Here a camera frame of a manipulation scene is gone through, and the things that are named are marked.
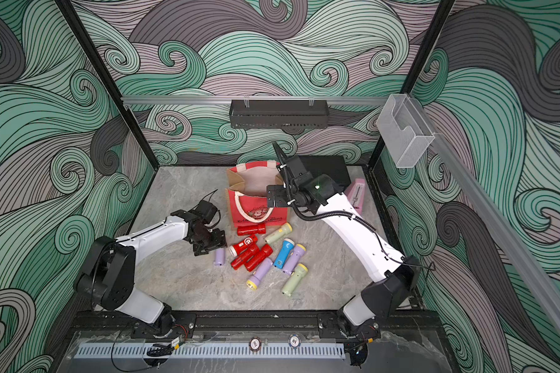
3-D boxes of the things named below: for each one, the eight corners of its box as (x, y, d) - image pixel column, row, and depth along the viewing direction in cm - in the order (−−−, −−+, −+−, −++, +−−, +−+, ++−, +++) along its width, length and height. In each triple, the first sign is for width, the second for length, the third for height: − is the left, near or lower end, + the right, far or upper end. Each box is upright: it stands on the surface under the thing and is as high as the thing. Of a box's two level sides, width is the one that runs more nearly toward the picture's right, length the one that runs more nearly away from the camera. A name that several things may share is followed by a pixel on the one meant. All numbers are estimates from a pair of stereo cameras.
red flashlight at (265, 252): (243, 266, 87) (243, 264, 85) (266, 245, 93) (266, 242, 91) (250, 274, 85) (250, 272, 83) (273, 251, 91) (273, 249, 89)
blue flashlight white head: (273, 266, 87) (273, 263, 85) (285, 240, 94) (285, 236, 92) (284, 271, 86) (284, 267, 83) (294, 244, 93) (295, 240, 91)
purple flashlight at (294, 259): (282, 272, 87) (282, 268, 84) (297, 246, 93) (298, 242, 91) (290, 277, 85) (291, 273, 83) (305, 251, 92) (306, 247, 89)
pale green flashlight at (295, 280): (280, 292, 82) (281, 289, 79) (299, 265, 88) (300, 261, 85) (289, 299, 80) (289, 296, 77) (307, 271, 87) (308, 267, 84)
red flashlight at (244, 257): (230, 265, 87) (229, 262, 85) (254, 244, 93) (254, 241, 91) (236, 273, 86) (235, 270, 83) (261, 250, 91) (260, 247, 89)
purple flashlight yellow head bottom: (246, 286, 83) (245, 283, 81) (268, 259, 90) (267, 256, 87) (253, 292, 82) (252, 289, 79) (274, 264, 88) (274, 261, 86)
